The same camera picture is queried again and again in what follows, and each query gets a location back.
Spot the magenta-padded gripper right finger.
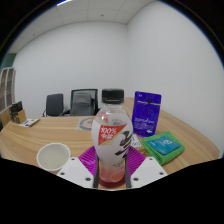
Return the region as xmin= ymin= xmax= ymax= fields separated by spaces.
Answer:
xmin=123 ymin=144 xmax=169 ymax=190

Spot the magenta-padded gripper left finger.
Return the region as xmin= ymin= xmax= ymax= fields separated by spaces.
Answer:
xmin=56 ymin=144 xmax=101 ymax=190

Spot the clear black-capped drink bottle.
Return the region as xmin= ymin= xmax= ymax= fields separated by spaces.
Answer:
xmin=91 ymin=88 xmax=134 ymax=187

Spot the green folded cloth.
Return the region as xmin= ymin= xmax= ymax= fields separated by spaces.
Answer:
xmin=140 ymin=130 xmax=186 ymax=167

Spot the white paper cup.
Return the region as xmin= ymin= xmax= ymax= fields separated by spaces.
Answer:
xmin=36 ymin=142 xmax=72 ymax=175

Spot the blue flat packet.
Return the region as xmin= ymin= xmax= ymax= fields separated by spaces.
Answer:
xmin=145 ymin=134 xmax=182 ymax=156

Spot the paper sheet with round print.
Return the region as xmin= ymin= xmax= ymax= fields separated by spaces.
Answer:
xmin=75 ymin=116 xmax=98 ymax=132

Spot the purple stand-up pouch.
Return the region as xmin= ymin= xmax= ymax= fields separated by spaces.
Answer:
xmin=132 ymin=90 xmax=163 ymax=138

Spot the white and green leaflet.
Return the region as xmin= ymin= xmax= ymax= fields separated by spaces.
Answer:
xmin=19 ymin=118 xmax=41 ymax=128

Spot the grey mesh office chair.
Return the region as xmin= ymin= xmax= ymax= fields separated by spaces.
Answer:
xmin=68 ymin=88 xmax=100 ymax=117

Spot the dark office chair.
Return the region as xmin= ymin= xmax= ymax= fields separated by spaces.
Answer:
xmin=42 ymin=93 xmax=65 ymax=118

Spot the flat black cardboard box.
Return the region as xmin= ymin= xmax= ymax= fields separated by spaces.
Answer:
xmin=9 ymin=100 xmax=24 ymax=116

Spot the ceiling light panel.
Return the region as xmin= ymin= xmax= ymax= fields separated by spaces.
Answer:
xmin=55 ymin=0 xmax=73 ymax=7

